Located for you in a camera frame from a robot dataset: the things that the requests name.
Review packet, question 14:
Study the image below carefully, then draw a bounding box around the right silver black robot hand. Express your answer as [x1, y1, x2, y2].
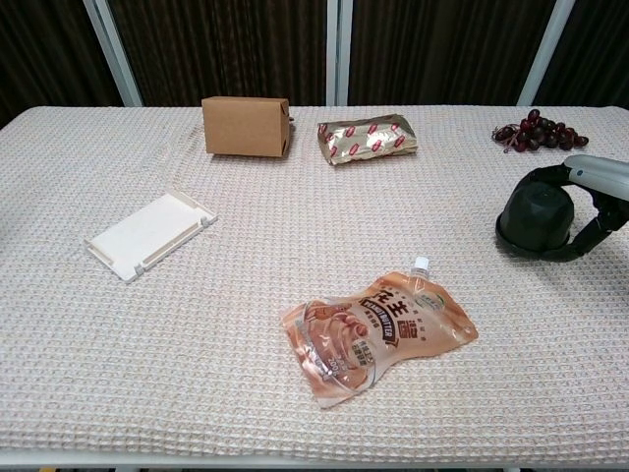
[523, 154, 629, 262]

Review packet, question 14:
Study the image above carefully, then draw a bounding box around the dark red grape bunch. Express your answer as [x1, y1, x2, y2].
[492, 108, 590, 153]

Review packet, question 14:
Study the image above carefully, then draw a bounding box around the dark brown partition panel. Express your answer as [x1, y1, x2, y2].
[0, 0, 124, 129]
[108, 0, 329, 107]
[534, 0, 629, 107]
[348, 0, 559, 107]

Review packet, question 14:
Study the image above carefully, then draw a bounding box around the gold foil snack packet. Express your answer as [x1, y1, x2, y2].
[316, 113, 419, 167]

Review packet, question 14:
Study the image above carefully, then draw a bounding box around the orange peanut butter pouch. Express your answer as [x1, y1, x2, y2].
[280, 255, 480, 410]

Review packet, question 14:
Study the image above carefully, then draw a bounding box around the brown cardboard carry box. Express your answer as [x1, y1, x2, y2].
[200, 95, 291, 158]

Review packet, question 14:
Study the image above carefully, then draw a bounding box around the beige waffle weave tablecloth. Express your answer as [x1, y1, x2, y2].
[0, 103, 629, 456]

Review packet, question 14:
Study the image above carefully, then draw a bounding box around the white plastic rectangular tray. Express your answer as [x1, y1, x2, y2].
[83, 192, 219, 285]

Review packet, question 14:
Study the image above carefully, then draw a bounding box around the white partition post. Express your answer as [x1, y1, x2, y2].
[325, 0, 353, 107]
[82, 0, 144, 108]
[516, 0, 576, 107]

